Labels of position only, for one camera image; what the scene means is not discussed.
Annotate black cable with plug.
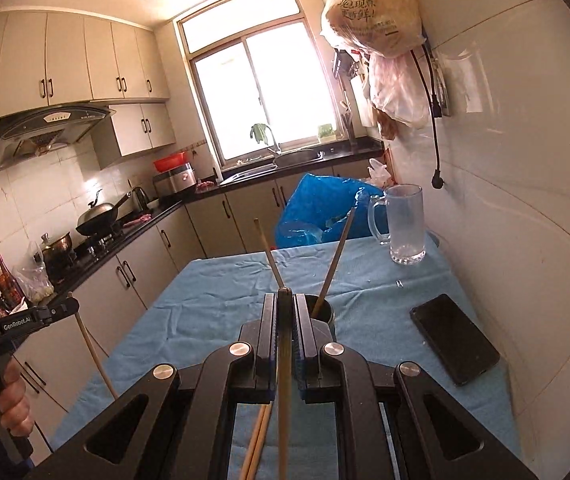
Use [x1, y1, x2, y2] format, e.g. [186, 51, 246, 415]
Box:
[410, 45, 446, 191]

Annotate blue plastic bag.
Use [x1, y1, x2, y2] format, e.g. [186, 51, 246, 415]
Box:
[275, 172, 391, 250]

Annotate red basin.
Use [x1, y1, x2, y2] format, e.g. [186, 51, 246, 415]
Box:
[152, 151, 188, 172]

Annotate black countertop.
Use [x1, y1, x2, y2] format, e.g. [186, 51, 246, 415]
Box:
[40, 137, 386, 306]

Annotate sink faucet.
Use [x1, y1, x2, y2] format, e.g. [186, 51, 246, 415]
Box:
[262, 125, 282, 156]

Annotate red condiment bottles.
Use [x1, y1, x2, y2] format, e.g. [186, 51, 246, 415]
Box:
[0, 252, 26, 311]

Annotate clear bag of garlic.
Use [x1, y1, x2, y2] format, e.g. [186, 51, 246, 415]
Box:
[15, 260, 56, 303]

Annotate small white plastic bag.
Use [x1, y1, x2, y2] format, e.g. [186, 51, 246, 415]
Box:
[367, 158, 396, 188]

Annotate steel sink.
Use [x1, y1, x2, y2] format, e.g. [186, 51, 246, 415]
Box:
[220, 147, 325, 186]

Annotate kitchen window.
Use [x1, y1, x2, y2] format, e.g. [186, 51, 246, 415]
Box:
[175, 0, 338, 171]

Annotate brown plastic bag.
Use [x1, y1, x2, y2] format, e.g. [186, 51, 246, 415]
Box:
[377, 110, 398, 141]

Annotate range hood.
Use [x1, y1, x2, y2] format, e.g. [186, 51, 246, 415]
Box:
[0, 105, 117, 177]

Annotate dark grey chopstick holder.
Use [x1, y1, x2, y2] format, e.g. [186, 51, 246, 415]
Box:
[292, 294, 338, 343]

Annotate wok with lid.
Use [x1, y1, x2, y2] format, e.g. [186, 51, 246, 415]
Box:
[75, 189, 132, 237]

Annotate clear pink plastic bag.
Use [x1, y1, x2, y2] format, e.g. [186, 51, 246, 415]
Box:
[367, 52, 433, 131]

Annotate hanging plastic bags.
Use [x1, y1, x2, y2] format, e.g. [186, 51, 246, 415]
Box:
[320, 0, 427, 58]

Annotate dark countertop utensil holder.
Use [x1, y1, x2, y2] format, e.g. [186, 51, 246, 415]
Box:
[340, 110, 357, 145]

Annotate steel countertop appliance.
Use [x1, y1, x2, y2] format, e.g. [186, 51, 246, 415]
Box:
[152, 162, 200, 198]

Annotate black smartphone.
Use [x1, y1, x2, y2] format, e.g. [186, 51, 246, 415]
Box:
[409, 293, 502, 387]

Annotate blue tablecloth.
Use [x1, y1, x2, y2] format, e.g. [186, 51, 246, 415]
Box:
[48, 237, 523, 480]

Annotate white cutting board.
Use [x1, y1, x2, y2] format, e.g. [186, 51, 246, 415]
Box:
[359, 94, 377, 128]

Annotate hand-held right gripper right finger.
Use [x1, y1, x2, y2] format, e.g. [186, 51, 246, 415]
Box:
[292, 294, 540, 480]

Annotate steel pot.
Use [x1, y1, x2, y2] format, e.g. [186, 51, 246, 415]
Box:
[40, 231, 76, 271]

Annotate wooden chopstick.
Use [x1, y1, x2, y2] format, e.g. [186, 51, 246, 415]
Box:
[253, 218, 286, 291]
[67, 291, 119, 402]
[239, 402, 269, 480]
[247, 402, 274, 480]
[310, 206, 358, 320]

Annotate black wall rack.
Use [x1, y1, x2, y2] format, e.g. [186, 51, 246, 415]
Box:
[332, 45, 366, 81]

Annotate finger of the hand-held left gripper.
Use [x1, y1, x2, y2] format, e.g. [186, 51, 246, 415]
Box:
[32, 296, 80, 330]

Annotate person's left hand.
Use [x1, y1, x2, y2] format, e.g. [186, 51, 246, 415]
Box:
[0, 358, 35, 441]

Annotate cream wall cabinet row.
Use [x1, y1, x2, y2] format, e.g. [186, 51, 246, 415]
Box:
[0, 10, 172, 133]

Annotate gas stove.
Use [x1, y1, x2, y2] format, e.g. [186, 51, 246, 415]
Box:
[72, 230, 126, 261]

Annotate glass mug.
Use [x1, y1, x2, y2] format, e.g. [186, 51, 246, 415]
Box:
[367, 184, 427, 266]

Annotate cream low wall cabinet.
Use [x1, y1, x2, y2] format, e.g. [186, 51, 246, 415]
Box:
[92, 102, 177, 170]

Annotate cream base cabinets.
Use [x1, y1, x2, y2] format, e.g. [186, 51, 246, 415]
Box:
[10, 160, 386, 456]

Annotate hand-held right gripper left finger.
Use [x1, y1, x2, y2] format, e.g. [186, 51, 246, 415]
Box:
[30, 292, 279, 480]

